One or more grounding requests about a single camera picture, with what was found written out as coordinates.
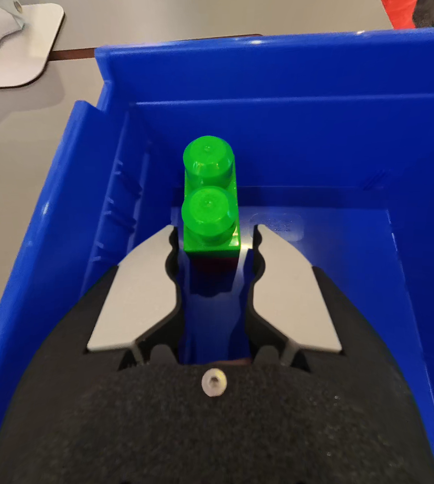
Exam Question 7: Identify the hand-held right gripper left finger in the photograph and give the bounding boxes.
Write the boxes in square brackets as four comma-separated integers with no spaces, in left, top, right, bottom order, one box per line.
[86,225,184,353]

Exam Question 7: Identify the blue storage bin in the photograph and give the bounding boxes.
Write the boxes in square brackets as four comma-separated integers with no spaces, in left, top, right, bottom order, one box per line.
[0,27,434,484]

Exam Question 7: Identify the green mega block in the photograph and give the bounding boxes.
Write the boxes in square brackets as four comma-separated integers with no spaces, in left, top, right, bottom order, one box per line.
[182,136,242,254]

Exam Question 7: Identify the red plastic object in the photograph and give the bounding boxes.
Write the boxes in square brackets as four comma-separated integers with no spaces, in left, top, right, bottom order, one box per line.
[382,0,418,29]

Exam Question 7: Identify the white board stand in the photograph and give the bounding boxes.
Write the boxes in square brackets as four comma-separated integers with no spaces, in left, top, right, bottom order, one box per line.
[0,0,65,90]

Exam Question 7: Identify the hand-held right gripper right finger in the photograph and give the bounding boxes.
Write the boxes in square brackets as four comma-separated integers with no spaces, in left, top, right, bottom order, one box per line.
[246,223,344,356]

